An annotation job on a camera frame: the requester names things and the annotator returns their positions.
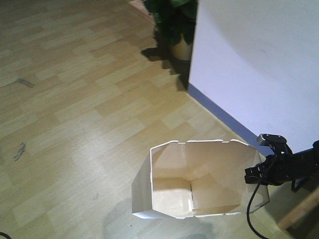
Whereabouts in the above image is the white trash bin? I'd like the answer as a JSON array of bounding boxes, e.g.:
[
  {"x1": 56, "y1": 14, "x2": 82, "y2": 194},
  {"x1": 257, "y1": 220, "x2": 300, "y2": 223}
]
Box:
[{"x1": 132, "y1": 139, "x2": 270, "y2": 219}]

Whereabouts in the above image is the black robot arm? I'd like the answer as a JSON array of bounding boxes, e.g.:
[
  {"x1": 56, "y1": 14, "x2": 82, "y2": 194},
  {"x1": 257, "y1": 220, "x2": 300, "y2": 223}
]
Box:
[{"x1": 244, "y1": 141, "x2": 319, "y2": 186}]

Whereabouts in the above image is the wooden shelf frame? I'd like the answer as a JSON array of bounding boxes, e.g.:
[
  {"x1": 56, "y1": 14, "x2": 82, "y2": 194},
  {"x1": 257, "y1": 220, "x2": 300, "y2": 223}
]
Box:
[{"x1": 277, "y1": 187, "x2": 319, "y2": 230}]

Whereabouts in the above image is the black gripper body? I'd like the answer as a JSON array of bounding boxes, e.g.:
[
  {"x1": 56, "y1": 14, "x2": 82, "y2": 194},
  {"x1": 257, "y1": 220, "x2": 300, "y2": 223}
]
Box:
[{"x1": 259, "y1": 155, "x2": 293, "y2": 186}]

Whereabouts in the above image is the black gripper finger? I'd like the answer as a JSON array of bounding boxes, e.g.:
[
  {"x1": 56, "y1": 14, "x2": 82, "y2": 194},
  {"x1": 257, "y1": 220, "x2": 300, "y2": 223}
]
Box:
[
  {"x1": 245, "y1": 166, "x2": 262, "y2": 177},
  {"x1": 244, "y1": 176, "x2": 262, "y2": 184}
]

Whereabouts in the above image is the green potted plant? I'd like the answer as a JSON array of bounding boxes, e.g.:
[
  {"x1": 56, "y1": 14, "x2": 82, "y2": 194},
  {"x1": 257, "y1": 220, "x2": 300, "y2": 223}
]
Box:
[{"x1": 142, "y1": 0, "x2": 198, "y2": 61}]

